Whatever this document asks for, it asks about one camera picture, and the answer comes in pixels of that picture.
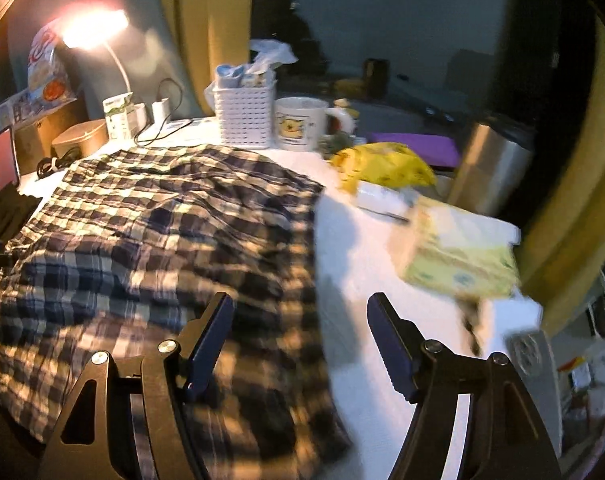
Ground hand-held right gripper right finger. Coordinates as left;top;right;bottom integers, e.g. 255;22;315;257
367;292;563;480

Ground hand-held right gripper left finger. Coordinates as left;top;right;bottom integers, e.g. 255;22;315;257
42;292;234;480

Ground plaid pants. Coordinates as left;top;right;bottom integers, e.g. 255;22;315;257
0;144;353;480

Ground white textured table cover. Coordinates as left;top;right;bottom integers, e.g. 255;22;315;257
17;117;544;480

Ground yellow green tissue pack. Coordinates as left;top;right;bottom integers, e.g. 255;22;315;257
403;197;522;299

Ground white flat packet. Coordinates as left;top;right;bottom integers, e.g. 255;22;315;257
355;182;416;222

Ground yellow plush toy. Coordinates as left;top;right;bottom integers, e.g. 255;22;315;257
330;142;438;194

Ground purple cloth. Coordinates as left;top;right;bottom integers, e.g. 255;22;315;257
367;132;458;167

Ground stainless steel bin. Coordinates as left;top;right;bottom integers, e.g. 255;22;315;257
447;117;536;218

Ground white power strip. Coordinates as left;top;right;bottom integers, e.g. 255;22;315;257
157;117;204;141

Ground white perforated basket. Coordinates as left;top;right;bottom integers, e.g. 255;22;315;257
205;80;276;149

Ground white mug yellow print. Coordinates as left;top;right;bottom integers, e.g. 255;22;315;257
275;97;356;152

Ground white green milk carton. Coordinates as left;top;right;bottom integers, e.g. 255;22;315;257
102;92;136;141

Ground brown lidded container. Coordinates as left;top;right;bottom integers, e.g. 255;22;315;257
51;120;108;161

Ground black cloth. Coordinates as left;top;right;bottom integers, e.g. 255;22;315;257
0;185;43;257

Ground yellow curtain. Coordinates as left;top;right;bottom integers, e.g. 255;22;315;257
150;0;256;117
520;10;605;303

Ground brown cardboard box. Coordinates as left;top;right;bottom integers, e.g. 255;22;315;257
12;100;88;176

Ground tablet with red screen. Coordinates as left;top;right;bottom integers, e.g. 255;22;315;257
0;125;22;197

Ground white plastic bag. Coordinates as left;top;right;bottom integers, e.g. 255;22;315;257
250;39;298;69

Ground printed comic leaflet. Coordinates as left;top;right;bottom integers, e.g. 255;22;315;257
0;87;76;127

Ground printed snack bag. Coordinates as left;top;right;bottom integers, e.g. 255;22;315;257
27;25;78;107

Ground white desk lamp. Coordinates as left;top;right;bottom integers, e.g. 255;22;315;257
60;7;150;138

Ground coiled black cable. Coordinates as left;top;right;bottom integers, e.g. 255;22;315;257
35;156;76;179

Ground black charger cable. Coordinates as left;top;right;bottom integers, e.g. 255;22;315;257
135;77;184;146

